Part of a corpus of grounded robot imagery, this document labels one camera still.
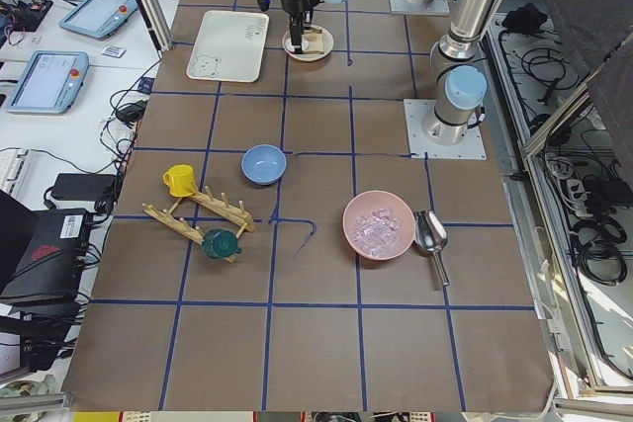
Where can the white round plate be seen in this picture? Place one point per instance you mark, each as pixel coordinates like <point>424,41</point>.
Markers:
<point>328,43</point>

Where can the bread slice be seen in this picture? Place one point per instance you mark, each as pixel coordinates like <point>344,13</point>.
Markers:
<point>313,41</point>

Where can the white bear tray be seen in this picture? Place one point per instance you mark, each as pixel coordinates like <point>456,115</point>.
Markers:
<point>229,47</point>

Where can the blue bowl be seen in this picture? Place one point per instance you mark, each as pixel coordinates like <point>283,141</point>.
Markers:
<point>263,164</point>

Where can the yellow mug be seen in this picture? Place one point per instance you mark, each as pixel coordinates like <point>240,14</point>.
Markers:
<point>180,180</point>

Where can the upper teach pendant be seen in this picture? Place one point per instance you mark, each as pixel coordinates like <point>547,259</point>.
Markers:
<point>98,18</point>

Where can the teach pendant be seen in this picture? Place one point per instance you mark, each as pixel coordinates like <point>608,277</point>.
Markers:
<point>50,83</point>
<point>98,18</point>

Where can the pink bowl with ice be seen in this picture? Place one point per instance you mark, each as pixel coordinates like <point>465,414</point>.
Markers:
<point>378,225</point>

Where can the dark green mug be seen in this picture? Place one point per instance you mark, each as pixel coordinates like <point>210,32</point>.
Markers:
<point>220,244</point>

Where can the metal scoop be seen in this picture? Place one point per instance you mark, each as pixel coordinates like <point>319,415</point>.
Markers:
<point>431,237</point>

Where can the lower teach pendant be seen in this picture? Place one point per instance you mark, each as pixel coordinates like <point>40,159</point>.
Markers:
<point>50,83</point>

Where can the white keyboard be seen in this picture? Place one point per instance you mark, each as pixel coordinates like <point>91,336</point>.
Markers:
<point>15,163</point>

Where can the black computer box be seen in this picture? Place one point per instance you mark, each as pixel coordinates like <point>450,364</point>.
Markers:
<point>41,252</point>

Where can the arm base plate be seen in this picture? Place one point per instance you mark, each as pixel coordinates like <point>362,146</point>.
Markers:
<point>428,137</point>
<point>438,8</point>

